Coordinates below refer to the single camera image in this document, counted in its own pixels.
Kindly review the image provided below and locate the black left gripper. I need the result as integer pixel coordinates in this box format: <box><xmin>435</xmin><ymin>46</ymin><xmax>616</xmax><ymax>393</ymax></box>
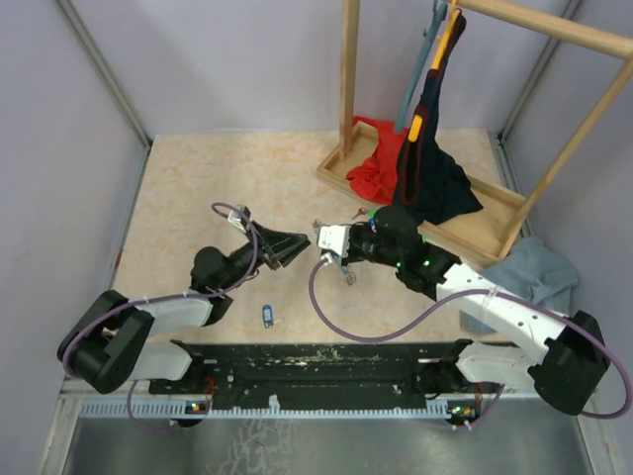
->
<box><xmin>219</xmin><ymin>219</ymin><xmax>311</xmax><ymax>291</ymax></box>

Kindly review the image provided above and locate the large keyring with blue grip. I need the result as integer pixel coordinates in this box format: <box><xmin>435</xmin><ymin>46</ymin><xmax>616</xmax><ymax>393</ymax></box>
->
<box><xmin>313</xmin><ymin>219</ymin><xmax>356</xmax><ymax>286</ymax></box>

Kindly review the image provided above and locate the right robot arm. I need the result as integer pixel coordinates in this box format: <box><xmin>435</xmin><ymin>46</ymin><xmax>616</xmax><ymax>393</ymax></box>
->
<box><xmin>342</xmin><ymin>206</ymin><xmax>610</xmax><ymax>416</ymax></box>

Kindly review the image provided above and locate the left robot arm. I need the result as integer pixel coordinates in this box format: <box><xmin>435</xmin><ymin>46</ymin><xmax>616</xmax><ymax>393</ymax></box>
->
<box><xmin>56</xmin><ymin>222</ymin><xmax>311</xmax><ymax>394</ymax></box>

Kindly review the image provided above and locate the red t-shirt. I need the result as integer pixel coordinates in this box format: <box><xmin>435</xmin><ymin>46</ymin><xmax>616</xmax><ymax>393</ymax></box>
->
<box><xmin>346</xmin><ymin>116</ymin><xmax>408</xmax><ymax>205</ymax></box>

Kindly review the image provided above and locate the navy jersey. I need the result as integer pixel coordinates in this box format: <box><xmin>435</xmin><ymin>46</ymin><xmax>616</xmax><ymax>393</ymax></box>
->
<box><xmin>393</xmin><ymin>8</ymin><xmax>483</xmax><ymax>225</ymax></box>

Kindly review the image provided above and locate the yellow hanger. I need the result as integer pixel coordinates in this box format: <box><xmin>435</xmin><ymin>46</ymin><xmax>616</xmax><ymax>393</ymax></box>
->
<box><xmin>407</xmin><ymin>0</ymin><xmax>459</xmax><ymax>143</ymax></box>

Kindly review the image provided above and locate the wooden clothes rack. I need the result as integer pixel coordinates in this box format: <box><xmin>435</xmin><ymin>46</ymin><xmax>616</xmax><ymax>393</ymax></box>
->
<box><xmin>316</xmin><ymin>0</ymin><xmax>633</xmax><ymax>268</ymax></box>

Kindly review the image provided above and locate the light blue t-shirt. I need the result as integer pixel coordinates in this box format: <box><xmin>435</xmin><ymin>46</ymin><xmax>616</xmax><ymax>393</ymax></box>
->
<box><xmin>480</xmin><ymin>237</ymin><xmax>580</xmax><ymax>315</ymax></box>

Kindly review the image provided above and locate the grey-blue hanger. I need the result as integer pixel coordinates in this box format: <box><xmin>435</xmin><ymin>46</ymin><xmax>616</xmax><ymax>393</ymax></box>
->
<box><xmin>394</xmin><ymin>1</ymin><xmax>448</xmax><ymax>134</ymax></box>

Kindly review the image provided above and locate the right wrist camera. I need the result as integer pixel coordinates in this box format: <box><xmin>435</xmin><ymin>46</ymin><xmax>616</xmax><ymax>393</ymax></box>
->
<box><xmin>317</xmin><ymin>225</ymin><xmax>350</xmax><ymax>258</ymax></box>

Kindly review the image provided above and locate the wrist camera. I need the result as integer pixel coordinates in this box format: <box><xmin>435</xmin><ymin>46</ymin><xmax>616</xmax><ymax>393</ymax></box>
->
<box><xmin>227</xmin><ymin>205</ymin><xmax>251</xmax><ymax>234</ymax></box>
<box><xmin>317</xmin><ymin>225</ymin><xmax>350</xmax><ymax>258</ymax></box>

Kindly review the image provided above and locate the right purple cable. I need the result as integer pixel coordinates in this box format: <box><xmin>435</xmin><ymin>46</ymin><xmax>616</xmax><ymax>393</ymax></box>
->
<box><xmin>308</xmin><ymin>256</ymin><xmax>628</xmax><ymax>429</ymax></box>

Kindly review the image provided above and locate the purple cable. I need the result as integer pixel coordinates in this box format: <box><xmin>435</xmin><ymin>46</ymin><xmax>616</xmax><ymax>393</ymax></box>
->
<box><xmin>63</xmin><ymin>201</ymin><xmax>260</xmax><ymax>433</ymax></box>
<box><xmin>308</xmin><ymin>256</ymin><xmax>628</xmax><ymax>429</ymax></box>

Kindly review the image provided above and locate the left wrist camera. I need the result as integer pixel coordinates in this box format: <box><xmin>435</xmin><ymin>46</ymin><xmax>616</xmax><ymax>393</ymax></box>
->
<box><xmin>227</xmin><ymin>205</ymin><xmax>251</xmax><ymax>234</ymax></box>

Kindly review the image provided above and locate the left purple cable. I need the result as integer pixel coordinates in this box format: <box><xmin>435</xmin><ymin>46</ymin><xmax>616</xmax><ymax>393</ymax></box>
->
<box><xmin>63</xmin><ymin>201</ymin><xmax>260</xmax><ymax>433</ymax></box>

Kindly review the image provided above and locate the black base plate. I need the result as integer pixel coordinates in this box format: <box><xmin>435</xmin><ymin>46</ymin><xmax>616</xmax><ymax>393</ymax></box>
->
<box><xmin>149</xmin><ymin>340</ymin><xmax>497</xmax><ymax>411</ymax></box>

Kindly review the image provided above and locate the white cable duct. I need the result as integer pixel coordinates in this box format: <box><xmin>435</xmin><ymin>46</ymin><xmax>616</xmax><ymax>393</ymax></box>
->
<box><xmin>78</xmin><ymin>395</ymin><xmax>496</xmax><ymax>418</ymax></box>

